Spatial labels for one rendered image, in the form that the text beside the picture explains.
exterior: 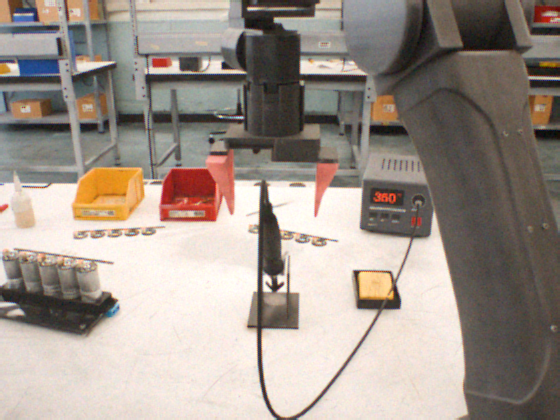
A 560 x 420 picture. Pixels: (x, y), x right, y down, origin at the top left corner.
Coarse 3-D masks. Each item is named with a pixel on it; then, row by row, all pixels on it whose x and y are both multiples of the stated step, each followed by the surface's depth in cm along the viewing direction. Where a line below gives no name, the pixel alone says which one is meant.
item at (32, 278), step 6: (30, 258) 60; (24, 264) 59; (30, 264) 59; (36, 264) 59; (24, 270) 59; (30, 270) 59; (36, 270) 60; (24, 276) 60; (30, 276) 59; (36, 276) 60; (30, 282) 60; (36, 282) 60; (30, 288) 60; (36, 288) 60; (42, 288) 61
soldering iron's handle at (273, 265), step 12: (264, 204) 45; (264, 216) 46; (276, 216) 47; (264, 228) 47; (276, 228) 47; (264, 240) 49; (276, 240) 49; (264, 252) 51; (276, 252) 51; (264, 264) 54; (276, 264) 53
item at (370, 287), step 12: (360, 276) 65; (372, 276) 65; (384, 276) 65; (360, 288) 63; (372, 288) 63; (384, 288) 63; (396, 288) 63; (360, 300) 60; (372, 300) 60; (396, 300) 60
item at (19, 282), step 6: (18, 258) 60; (6, 264) 60; (12, 264) 60; (18, 264) 60; (6, 270) 60; (12, 270) 60; (18, 270) 60; (6, 276) 61; (12, 276) 60; (18, 276) 61; (12, 282) 61; (18, 282) 61; (24, 282) 61; (12, 288) 61
